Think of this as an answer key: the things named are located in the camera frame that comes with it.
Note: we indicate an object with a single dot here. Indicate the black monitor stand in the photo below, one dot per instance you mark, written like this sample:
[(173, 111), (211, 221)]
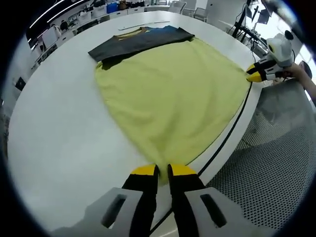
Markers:
[(264, 16)]

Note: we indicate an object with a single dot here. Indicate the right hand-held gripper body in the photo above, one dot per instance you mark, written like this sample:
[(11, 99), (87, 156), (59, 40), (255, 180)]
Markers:
[(281, 51)]

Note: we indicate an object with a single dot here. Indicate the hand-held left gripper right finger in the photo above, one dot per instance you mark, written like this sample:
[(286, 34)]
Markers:
[(193, 207)]

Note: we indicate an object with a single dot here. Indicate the yellow blue grey garment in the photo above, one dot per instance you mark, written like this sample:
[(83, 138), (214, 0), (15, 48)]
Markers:
[(168, 98)]

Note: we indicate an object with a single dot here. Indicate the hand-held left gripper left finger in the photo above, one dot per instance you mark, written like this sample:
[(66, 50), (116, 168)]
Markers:
[(132, 202)]

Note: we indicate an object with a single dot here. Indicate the black bin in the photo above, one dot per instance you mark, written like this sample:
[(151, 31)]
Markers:
[(20, 83)]

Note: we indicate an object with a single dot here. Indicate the person's right hand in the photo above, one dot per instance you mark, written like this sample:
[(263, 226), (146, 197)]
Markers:
[(295, 72)]

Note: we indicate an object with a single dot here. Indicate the white square pillar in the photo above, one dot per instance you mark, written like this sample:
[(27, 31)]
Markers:
[(22, 59)]

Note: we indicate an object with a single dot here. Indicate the white office chair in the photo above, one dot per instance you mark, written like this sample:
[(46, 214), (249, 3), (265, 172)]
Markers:
[(200, 13), (178, 7)]

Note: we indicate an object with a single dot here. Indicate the blue storage bin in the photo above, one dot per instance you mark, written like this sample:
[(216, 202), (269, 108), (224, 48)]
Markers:
[(112, 8)]

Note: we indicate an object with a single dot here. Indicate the white mesh chair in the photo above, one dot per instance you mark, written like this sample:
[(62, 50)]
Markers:
[(271, 158)]

